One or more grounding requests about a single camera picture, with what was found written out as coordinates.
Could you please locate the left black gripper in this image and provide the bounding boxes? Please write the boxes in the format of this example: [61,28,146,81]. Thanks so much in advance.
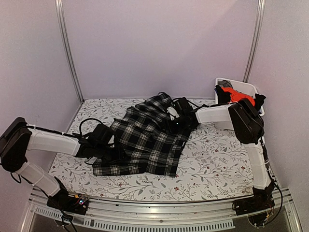
[94,144,129,165]

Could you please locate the black garment in bin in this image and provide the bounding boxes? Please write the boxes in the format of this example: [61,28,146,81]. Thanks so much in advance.
[254,93,266,112]

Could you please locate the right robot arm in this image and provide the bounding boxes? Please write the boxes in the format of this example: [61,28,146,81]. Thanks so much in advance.
[166,97,275,211]

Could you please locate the floral patterned table mat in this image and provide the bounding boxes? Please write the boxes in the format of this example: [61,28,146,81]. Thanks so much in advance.
[46,98,275,202]

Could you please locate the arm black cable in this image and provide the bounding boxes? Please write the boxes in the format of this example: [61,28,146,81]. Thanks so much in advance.
[171,96,208,109]
[79,117,107,136]

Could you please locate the aluminium front rail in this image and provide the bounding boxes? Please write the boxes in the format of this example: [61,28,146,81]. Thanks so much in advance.
[21,188,304,232]

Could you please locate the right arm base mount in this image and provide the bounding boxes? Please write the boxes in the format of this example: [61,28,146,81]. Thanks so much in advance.
[232,186,275,216]

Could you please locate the grey garment in bin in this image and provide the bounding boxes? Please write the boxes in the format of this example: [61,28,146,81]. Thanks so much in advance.
[217,80,233,88]

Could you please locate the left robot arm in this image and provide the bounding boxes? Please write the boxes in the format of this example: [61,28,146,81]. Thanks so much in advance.
[0,117,126,210]

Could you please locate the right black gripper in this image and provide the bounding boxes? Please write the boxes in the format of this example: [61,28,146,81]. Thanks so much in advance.
[162,115,187,134]

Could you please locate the left aluminium frame post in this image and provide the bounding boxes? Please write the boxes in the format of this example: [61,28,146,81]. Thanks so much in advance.
[55,0,84,103]

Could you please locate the black white plaid skirt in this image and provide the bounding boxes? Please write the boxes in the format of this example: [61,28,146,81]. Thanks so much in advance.
[92,92,191,177]

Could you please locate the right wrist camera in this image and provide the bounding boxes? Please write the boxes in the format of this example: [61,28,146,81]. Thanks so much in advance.
[167,106,180,121]

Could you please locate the right aluminium frame post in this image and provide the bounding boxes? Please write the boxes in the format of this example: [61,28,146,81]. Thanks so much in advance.
[242,0,266,83]

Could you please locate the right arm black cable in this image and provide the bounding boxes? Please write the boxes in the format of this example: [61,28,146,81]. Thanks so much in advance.
[171,96,208,109]

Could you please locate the aluminium frame post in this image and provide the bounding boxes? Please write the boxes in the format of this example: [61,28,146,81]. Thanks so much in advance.
[242,0,266,83]
[55,0,84,103]

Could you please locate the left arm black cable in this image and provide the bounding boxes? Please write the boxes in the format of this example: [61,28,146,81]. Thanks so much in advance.
[79,117,107,136]

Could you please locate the red orange garment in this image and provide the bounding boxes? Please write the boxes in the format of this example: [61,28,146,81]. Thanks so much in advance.
[222,87,255,106]

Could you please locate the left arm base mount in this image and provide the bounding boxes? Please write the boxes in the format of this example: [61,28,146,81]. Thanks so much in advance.
[47,186,89,215]

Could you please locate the white plastic laundry bin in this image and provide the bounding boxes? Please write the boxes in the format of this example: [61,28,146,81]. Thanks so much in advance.
[214,77,265,116]

